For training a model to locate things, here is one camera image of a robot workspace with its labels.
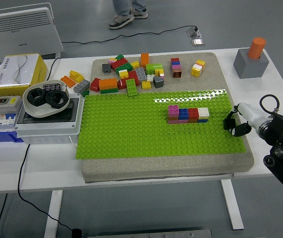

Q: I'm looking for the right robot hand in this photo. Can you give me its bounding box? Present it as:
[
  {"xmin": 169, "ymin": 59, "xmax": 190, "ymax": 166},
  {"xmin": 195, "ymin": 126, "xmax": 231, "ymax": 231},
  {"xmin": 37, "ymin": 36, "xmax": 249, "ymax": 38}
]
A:
[{"xmin": 222, "ymin": 102, "xmax": 264, "ymax": 138}]

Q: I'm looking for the black toy brick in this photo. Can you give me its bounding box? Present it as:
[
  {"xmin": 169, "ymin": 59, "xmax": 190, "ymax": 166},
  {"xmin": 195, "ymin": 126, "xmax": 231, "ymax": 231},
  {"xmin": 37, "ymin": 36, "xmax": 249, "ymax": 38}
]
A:
[{"xmin": 223, "ymin": 118, "xmax": 236, "ymax": 130}]

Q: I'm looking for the yellow orange white brick stack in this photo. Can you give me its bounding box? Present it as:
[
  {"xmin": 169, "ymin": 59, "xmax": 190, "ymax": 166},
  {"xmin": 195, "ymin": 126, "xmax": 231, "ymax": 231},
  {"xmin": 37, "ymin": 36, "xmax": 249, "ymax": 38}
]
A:
[{"xmin": 190, "ymin": 59, "xmax": 206, "ymax": 78}]

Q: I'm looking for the magenta toy brick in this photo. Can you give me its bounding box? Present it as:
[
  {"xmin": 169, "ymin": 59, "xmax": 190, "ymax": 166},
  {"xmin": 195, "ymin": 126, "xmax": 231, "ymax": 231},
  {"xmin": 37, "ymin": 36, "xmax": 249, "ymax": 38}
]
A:
[{"xmin": 168, "ymin": 105, "xmax": 180, "ymax": 117}]

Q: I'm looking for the red blue pink brown brick tower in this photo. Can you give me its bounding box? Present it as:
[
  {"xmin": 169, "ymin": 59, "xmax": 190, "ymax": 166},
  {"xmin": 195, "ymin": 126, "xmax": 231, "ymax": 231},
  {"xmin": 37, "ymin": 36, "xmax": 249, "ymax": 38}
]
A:
[{"xmin": 170, "ymin": 58, "xmax": 183, "ymax": 79}]

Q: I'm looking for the dark grey slope brick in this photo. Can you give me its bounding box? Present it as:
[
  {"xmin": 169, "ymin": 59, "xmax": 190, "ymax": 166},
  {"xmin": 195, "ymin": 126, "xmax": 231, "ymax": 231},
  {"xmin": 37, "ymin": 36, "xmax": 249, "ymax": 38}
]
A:
[{"xmin": 153, "ymin": 76, "xmax": 165, "ymax": 89}]

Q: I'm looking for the lime green toy brick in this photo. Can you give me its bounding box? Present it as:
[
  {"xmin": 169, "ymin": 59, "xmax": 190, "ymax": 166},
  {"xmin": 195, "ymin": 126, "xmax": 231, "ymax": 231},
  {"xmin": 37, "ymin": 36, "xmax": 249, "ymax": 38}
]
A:
[{"xmin": 145, "ymin": 63, "xmax": 164, "ymax": 75}]

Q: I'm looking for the light grey toy brick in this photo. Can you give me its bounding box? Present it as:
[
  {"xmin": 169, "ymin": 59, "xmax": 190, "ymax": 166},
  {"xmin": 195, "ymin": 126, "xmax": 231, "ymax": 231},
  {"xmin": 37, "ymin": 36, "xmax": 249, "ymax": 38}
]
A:
[
  {"xmin": 135, "ymin": 67, "xmax": 147, "ymax": 81},
  {"xmin": 73, "ymin": 79, "xmax": 90, "ymax": 94}
]

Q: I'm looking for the tall orange toy brick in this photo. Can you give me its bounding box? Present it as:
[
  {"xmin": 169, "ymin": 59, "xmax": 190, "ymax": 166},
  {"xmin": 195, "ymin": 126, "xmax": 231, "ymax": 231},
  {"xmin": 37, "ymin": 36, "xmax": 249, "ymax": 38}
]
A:
[{"xmin": 141, "ymin": 53, "xmax": 150, "ymax": 68}]

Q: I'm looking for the green studded baseplate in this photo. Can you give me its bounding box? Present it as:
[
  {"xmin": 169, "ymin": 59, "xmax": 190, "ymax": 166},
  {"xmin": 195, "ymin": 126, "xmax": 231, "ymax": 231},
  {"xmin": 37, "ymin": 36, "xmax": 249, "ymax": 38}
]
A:
[{"xmin": 74, "ymin": 89, "xmax": 246, "ymax": 159}]

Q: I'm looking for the lime green flat brick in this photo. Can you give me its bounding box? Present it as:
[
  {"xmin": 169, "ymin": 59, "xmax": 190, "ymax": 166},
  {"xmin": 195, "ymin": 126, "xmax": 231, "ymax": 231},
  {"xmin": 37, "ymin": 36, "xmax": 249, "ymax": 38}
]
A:
[{"xmin": 126, "ymin": 78, "xmax": 139, "ymax": 97}]

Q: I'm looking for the long dark green brick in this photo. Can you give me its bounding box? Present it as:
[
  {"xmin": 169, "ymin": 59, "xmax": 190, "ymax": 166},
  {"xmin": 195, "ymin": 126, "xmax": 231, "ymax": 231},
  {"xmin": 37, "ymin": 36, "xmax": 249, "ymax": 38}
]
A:
[{"xmin": 115, "ymin": 63, "xmax": 134, "ymax": 75}]

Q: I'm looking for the long red toy brick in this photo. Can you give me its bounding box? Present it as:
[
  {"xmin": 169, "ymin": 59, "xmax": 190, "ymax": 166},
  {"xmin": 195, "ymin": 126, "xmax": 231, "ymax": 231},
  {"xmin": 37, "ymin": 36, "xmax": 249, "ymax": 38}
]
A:
[{"xmin": 110, "ymin": 58, "xmax": 129, "ymax": 70}]

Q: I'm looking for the long orange toy brick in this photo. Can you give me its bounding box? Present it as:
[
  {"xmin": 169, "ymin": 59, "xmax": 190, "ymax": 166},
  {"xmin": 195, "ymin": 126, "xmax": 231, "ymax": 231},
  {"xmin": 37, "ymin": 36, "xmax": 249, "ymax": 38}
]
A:
[{"xmin": 98, "ymin": 78, "xmax": 118, "ymax": 90}]

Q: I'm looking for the red slope brick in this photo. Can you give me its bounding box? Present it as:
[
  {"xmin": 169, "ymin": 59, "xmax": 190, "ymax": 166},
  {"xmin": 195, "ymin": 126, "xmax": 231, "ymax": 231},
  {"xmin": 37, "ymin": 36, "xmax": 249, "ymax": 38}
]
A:
[{"xmin": 89, "ymin": 77, "xmax": 101, "ymax": 92}]

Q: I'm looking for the yellow stepped toy brick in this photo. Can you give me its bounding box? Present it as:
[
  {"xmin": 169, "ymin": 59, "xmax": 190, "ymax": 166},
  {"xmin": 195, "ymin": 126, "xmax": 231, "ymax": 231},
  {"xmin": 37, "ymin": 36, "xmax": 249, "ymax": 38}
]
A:
[{"xmin": 69, "ymin": 70, "xmax": 84, "ymax": 83}]

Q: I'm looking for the flat orange toy brick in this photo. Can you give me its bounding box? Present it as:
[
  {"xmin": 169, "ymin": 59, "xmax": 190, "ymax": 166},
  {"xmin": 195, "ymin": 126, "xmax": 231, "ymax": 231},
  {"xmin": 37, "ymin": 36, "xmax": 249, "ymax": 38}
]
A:
[{"xmin": 60, "ymin": 75, "xmax": 76, "ymax": 88}]

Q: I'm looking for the grey cube block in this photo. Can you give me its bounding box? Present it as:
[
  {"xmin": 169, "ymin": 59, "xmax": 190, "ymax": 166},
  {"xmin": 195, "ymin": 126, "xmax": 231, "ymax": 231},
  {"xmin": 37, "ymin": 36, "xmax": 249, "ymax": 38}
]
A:
[{"xmin": 233, "ymin": 48, "xmax": 270, "ymax": 79}]

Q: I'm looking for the orange cylinder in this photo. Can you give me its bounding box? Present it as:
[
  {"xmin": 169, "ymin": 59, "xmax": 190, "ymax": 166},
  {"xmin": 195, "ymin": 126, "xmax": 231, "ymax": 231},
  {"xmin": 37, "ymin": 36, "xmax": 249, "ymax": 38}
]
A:
[{"xmin": 247, "ymin": 37, "xmax": 267, "ymax": 60}]

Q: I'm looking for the silver floor socket plate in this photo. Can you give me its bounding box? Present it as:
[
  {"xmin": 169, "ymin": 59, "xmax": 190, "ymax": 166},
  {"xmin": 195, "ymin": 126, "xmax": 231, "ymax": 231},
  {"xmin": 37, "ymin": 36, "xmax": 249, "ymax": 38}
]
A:
[{"xmin": 190, "ymin": 37, "xmax": 206, "ymax": 47}]

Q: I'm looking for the white table leg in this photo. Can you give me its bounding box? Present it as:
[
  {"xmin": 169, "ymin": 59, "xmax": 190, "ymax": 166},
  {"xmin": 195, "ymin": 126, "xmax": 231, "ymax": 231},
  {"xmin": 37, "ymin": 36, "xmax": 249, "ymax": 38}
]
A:
[
  {"xmin": 44, "ymin": 190, "xmax": 64, "ymax": 238},
  {"xmin": 220, "ymin": 179, "xmax": 244, "ymax": 231}
]

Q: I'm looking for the silver floor socket with plug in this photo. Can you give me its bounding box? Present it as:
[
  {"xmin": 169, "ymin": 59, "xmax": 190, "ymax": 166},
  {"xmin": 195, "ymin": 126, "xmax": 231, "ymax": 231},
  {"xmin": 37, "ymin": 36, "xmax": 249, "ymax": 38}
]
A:
[{"xmin": 186, "ymin": 26, "xmax": 202, "ymax": 38}]

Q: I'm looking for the grey-brown foam mat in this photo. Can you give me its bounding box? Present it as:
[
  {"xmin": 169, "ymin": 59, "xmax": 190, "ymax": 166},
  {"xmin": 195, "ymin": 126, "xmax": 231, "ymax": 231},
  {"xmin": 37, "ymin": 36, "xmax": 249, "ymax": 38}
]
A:
[{"xmin": 81, "ymin": 52, "xmax": 255, "ymax": 184}]

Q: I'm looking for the person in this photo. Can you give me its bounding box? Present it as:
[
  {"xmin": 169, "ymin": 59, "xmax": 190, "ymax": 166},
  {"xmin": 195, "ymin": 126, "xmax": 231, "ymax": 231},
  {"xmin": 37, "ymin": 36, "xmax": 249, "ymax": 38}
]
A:
[{"xmin": 108, "ymin": 0, "xmax": 149, "ymax": 30}]

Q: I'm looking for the large black hex nut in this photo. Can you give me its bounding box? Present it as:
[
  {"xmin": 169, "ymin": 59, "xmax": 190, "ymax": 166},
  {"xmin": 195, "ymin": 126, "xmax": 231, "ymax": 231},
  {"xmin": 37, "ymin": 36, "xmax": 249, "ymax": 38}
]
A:
[
  {"xmin": 27, "ymin": 88, "xmax": 47, "ymax": 107},
  {"xmin": 44, "ymin": 91, "xmax": 68, "ymax": 109}
]

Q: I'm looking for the small black terminal block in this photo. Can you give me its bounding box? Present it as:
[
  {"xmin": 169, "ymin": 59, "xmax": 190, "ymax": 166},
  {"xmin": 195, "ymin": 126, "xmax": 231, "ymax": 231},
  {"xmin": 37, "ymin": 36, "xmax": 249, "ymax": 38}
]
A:
[{"xmin": 42, "ymin": 82, "xmax": 62, "ymax": 92}]

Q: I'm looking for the white plastic bowl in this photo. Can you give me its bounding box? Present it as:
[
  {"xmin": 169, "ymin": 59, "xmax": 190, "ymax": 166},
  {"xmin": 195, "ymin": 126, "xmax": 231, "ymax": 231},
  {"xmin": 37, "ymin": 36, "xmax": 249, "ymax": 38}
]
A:
[{"xmin": 22, "ymin": 79, "xmax": 71, "ymax": 119}]

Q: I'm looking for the yellow white tissue box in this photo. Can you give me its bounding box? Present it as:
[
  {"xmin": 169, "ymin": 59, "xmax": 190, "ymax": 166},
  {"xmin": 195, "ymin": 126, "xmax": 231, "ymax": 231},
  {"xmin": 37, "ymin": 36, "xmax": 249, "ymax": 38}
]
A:
[{"xmin": 0, "ymin": 53, "xmax": 48, "ymax": 97}]

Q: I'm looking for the white panel heater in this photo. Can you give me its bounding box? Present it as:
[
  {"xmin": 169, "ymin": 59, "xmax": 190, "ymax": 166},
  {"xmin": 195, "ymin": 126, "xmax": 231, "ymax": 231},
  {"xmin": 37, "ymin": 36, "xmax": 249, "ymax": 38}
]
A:
[{"xmin": 0, "ymin": 2, "xmax": 65, "ymax": 64}]

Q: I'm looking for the white blue circuit breaker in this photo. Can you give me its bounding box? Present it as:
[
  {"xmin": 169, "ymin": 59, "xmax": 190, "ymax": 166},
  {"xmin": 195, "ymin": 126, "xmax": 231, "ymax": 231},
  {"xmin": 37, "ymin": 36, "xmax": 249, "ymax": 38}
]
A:
[{"xmin": 0, "ymin": 113, "xmax": 17, "ymax": 131}]

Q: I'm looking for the black floor cable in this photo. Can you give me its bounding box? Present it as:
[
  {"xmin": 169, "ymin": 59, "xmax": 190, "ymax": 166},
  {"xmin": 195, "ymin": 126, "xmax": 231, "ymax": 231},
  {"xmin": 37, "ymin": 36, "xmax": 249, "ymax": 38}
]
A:
[{"xmin": 62, "ymin": 25, "xmax": 198, "ymax": 45}]

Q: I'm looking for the thin white wire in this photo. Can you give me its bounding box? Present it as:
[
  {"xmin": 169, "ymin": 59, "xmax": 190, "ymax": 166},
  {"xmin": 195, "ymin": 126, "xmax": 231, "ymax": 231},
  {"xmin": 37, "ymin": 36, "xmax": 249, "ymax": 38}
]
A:
[{"xmin": 69, "ymin": 135, "xmax": 78, "ymax": 150}]

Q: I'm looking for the grey electrical enclosure box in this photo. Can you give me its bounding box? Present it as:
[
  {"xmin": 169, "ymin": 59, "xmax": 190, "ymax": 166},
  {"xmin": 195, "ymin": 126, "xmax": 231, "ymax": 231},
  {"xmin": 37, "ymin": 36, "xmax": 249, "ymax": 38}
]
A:
[{"xmin": 14, "ymin": 93, "xmax": 85, "ymax": 145}]

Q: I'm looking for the black power cord with plug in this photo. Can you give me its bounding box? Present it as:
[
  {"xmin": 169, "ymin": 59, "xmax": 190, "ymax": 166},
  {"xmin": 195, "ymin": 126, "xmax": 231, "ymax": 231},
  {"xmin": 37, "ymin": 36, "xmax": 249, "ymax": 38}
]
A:
[{"xmin": 17, "ymin": 143, "xmax": 84, "ymax": 238}]

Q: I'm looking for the grey push-button switch box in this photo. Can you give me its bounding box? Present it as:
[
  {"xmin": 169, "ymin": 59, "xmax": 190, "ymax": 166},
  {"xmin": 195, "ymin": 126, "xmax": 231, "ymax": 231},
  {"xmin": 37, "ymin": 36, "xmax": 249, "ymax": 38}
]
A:
[{"xmin": 0, "ymin": 96, "xmax": 23, "ymax": 118}]

